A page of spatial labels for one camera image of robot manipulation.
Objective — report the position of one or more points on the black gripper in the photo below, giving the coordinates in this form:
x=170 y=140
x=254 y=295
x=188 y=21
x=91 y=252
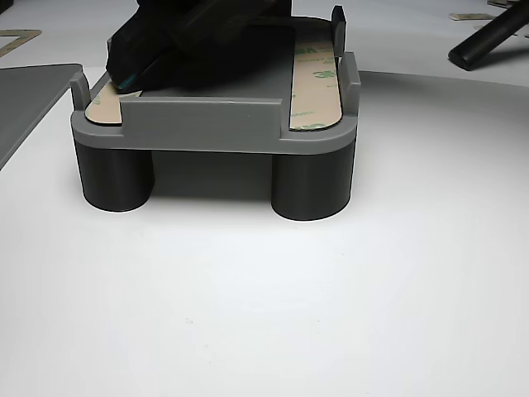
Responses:
x=231 y=10

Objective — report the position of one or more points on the plain tan adhesive tape strip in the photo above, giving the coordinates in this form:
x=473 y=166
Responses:
x=103 y=109

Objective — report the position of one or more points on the tan tape strip green logo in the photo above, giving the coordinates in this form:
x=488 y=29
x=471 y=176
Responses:
x=314 y=95

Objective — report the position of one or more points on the tan film scrap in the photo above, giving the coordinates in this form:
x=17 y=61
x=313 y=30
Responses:
x=471 y=16

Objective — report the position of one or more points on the gray plastic fixture dark legs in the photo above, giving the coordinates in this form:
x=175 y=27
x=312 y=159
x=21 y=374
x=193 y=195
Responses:
x=206 y=120

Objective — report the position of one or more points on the gray rubber mat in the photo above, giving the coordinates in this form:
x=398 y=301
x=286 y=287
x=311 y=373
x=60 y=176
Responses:
x=29 y=103

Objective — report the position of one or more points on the dark gray upright tab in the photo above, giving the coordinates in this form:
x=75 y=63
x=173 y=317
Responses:
x=339 y=33

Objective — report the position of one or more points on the black cylindrical rod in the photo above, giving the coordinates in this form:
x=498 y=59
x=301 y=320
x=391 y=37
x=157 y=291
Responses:
x=483 y=43

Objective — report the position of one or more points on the tan triangular film frame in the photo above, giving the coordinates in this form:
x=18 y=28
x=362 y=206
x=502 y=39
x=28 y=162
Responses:
x=29 y=33

